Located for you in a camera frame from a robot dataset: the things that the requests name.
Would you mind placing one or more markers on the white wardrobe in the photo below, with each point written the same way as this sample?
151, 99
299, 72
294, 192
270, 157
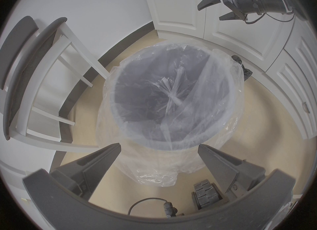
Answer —
178, 6

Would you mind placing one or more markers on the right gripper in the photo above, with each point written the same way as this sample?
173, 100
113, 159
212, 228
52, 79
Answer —
247, 1

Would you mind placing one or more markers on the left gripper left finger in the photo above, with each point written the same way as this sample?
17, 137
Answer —
86, 172

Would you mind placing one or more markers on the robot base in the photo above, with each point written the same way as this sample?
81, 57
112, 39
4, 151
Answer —
205, 194

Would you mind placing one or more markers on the black plastic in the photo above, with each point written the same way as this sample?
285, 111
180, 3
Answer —
245, 71

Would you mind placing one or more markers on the clear plastic bag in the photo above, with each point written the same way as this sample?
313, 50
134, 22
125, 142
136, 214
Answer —
161, 172

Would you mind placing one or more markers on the grey and white chair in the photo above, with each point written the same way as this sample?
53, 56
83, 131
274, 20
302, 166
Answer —
17, 45

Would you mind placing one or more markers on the white trash bin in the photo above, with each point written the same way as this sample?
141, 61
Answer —
148, 115

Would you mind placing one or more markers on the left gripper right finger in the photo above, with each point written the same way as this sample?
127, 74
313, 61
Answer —
227, 172

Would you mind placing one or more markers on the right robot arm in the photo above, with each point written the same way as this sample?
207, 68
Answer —
294, 3

